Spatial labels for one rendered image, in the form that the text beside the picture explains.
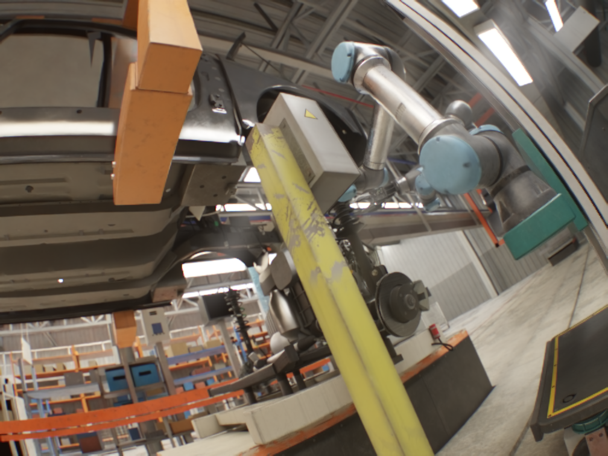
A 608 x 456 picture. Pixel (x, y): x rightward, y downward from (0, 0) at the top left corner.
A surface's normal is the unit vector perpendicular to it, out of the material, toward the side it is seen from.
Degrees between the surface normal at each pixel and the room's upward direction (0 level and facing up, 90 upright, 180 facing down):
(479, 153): 109
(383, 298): 104
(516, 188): 73
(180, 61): 180
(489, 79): 90
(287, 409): 90
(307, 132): 90
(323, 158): 90
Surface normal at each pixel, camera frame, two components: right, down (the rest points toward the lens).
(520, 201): -0.80, -0.26
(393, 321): 0.56, -0.34
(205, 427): 0.49, -0.55
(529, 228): -0.70, -0.04
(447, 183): -0.84, 0.29
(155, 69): 0.37, 0.83
